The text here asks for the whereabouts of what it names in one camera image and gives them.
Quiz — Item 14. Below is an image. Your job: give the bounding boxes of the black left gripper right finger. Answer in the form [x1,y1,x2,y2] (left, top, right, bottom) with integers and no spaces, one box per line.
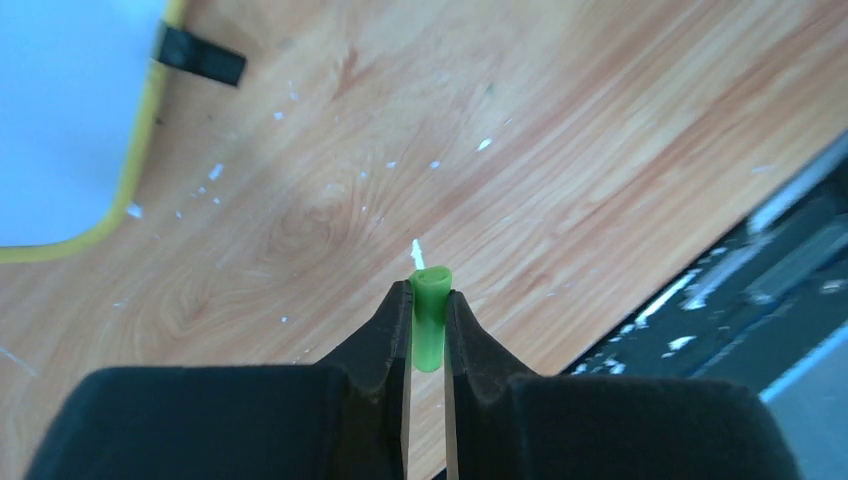
[445,291,801,479]

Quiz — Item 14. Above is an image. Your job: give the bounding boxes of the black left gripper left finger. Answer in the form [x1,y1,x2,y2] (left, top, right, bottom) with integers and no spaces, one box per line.
[26,281,413,479]

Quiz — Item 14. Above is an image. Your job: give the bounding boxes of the green marker cap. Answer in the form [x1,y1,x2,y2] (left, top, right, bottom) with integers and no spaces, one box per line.
[408,266,453,373]

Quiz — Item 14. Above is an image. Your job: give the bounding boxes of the yellow framed whiteboard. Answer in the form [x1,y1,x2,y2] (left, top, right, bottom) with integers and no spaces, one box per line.
[1,1,186,263]

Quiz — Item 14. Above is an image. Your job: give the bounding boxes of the black whiteboard foot left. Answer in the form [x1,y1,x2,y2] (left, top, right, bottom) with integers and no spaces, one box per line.
[154,24,247,87]

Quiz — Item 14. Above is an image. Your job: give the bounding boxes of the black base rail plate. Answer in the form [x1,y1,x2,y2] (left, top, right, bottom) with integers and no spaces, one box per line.
[567,136,847,390]

